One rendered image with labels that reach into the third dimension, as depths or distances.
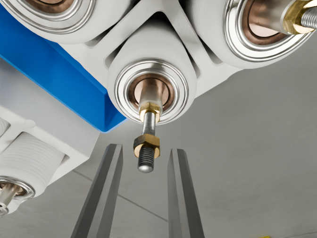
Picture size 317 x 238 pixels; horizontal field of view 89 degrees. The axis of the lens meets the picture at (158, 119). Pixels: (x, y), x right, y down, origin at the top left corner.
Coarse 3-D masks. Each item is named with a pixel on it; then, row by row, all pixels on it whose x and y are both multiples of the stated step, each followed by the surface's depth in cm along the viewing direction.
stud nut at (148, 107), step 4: (148, 104) 13; (152, 104) 14; (140, 108) 14; (144, 108) 13; (148, 108) 13; (152, 108) 13; (156, 108) 13; (140, 112) 13; (144, 112) 13; (152, 112) 13; (156, 112) 13; (140, 116) 14; (156, 116) 14; (156, 120) 14
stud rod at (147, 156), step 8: (144, 120) 13; (152, 120) 13; (144, 128) 12; (152, 128) 12; (144, 152) 10; (152, 152) 10; (144, 160) 10; (152, 160) 10; (144, 168) 10; (152, 168) 10
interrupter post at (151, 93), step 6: (144, 90) 15; (150, 90) 15; (156, 90) 15; (144, 96) 14; (150, 96) 14; (156, 96) 14; (144, 102) 14; (150, 102) 14; (156, 102) 14; (138, 108) 14; (162, 108) 14
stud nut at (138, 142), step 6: (138, 138) 11; (144, 138) 10; (150, 138) 10; (156, 138) 11; (138, 144) 10; (144, 144) 10; (150, 144) 10; (156, 144) 10; (138, 150) 10; (156, 150) 10; (138, 156) 11; (156, 156) 11
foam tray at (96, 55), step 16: (144, 0) 18; (160, 0) 18; (176, 0) 18; (128, 16) 18; (144, 16) 18; (160, 16) 28; (176, 16) 18; (112, 32) 20; (128, 32) 19; (192, 32) 19; (64, 48) 21; (80, 48) 21; (96, 48) 21; (112, 48) 21; (192, 48) 21; (208, 48) 28; (96, 64) 22; (192, 64) 27; (208, 64) 22; (224, 64) 22; (208, 80) 23; (224, 80) 23
